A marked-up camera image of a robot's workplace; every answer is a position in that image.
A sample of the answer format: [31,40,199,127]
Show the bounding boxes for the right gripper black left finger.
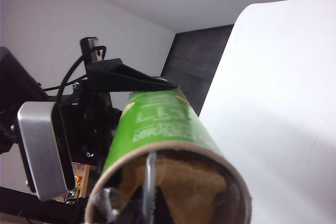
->
[125,186,145,224]

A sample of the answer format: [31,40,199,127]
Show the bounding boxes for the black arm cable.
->
[43,45,107,99]

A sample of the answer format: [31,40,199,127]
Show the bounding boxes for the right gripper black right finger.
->
[154,184,174,224]

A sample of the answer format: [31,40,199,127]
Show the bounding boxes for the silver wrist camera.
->
[17,101,77,201]

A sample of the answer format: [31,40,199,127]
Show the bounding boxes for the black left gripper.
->
[49,36,180,167]

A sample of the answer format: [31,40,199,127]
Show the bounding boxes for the transparent plastic chips container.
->
[91,152,247,224]

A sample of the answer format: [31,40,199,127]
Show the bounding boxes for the black frame beam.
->
[0,186,89,224]

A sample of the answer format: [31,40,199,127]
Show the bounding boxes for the wooden shelf with clutter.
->
[69,162,91,205]

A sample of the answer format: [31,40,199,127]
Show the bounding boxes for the green Lay's chips tub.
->
[84,77,253,224]

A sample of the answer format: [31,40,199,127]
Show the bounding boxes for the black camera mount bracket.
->
[0,119,24,154]

